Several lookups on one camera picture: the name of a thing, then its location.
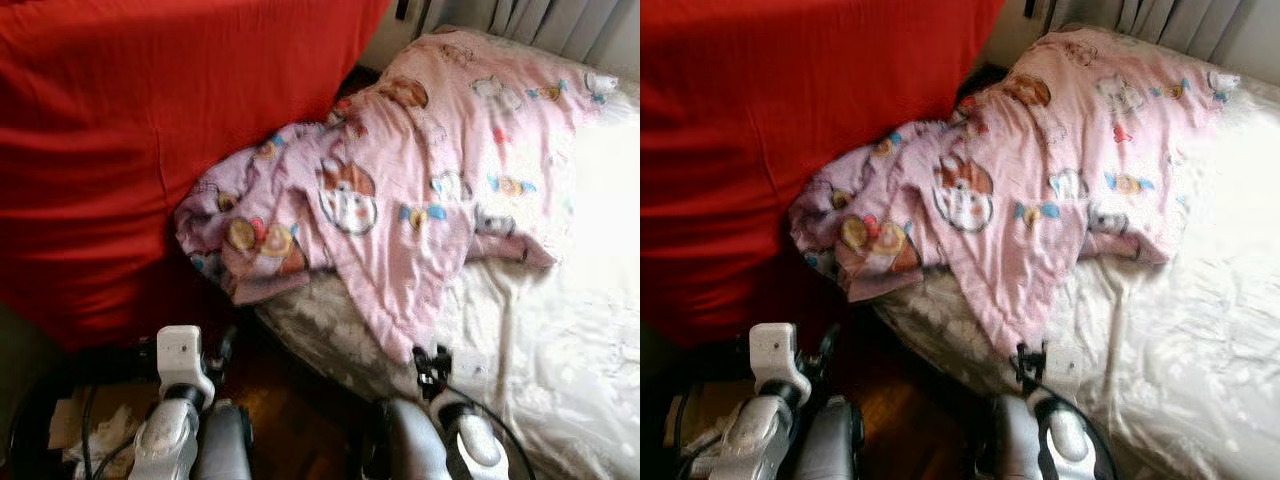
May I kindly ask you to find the pink cartoon print blanket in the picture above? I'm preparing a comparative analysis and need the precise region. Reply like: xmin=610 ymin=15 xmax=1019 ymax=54
xmin=175 ymin=28 xmax=619 ymax=363
xmin=790 ymin=25 xmax=1241 ymax=359

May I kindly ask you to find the red covered sofa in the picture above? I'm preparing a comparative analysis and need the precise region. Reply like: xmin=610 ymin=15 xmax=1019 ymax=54
xmin=640 ymin=0 xmax=1006 ymax=346
xmin=0 ymin=0 xmax=393 ymax=351

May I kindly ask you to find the beige floral bed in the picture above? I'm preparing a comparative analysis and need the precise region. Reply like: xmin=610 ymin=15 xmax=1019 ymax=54
xmin=255 ymin=30 xmax=641 ymax=480
xmin=870 ymin=25 xmax=1280 ymax=480

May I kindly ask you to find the grey curtain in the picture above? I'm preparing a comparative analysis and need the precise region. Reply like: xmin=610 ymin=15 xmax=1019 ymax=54
xmin=1045 ymin=0 xmax=1280 ymax=61
xmin=415 ymin=0 xmax=641 ymax=66

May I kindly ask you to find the grey left robot leg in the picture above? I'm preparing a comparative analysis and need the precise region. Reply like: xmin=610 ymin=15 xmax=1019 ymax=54
xmin=195 ymin=400 xmax=253 ymax=480
xmin=795 ymin=395 xmax=866 ymax=480

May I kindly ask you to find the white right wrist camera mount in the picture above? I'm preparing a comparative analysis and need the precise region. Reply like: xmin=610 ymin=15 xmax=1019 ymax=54
xmin=1045 ymin=345 xmax=1086 ymax=386
xmin=448 ymin=350 xmax=493 ymax=393

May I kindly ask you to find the brown cardboard box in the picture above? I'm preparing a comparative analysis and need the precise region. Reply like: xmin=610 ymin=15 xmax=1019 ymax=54
xmin=48 ymin=385 xmax=151 ymax=476
xmin=665 ymin=385 xmax=741 ymax=471

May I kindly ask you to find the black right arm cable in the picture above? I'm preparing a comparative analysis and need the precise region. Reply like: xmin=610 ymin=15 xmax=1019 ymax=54
xmin=445 ymin=385 xmax=538 ymax=480
xmin=1040 ymin=385 xmax=1119 ymax=480

